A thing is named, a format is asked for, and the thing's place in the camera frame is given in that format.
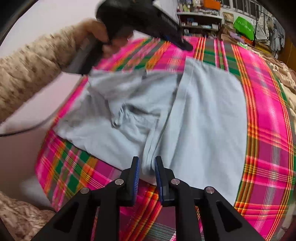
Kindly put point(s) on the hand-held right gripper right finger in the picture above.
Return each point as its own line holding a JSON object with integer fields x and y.
{"x": 157, "y": 180}

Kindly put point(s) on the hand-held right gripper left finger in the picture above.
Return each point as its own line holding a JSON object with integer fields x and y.
{"x": 136, "y": 180}

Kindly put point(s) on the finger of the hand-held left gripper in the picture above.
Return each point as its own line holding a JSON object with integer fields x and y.
{"x": 181, "y": 42}

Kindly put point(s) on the light blue t-shirt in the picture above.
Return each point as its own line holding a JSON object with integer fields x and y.
{"x": 208, "y": 115}

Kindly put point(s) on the clothes rack with clothes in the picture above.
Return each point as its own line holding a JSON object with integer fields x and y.
{"x": 270, "y": 34}

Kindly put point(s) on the person's left hand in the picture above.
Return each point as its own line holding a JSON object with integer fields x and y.
{"x": 99, "y": 30}

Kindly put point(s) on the cluttered shelf unit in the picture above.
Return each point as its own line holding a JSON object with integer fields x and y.
{"x": 198, "y": 23}

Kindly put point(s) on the orange storage box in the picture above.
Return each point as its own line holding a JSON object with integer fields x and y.
{"x": 211, "y": 4}

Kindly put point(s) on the brown paper bag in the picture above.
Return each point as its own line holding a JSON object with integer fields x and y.
{"x": 227, "y": 18}

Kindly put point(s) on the purple cloth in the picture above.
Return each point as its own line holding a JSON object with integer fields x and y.
{"x": 235, "y": 35}

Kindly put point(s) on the green shopping bag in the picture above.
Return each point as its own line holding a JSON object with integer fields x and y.
{"x": 244, "y": 27}

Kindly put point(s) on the barred window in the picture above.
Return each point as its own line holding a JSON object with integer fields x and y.
{"x": 242, "y": 8}

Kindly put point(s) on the wooden wardrobe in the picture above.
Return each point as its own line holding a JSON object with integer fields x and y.
{"x": 289, "y": 51}

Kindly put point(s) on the brown patterned blanket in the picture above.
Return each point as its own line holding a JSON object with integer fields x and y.
{"x": 286, "y": 74}

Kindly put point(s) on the pink plaid bed sheet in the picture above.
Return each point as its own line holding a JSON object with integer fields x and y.
{"x": 266, "y": 115}

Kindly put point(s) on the beige knitted sweater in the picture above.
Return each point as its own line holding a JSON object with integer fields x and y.
{"x": 20, "y": 220}

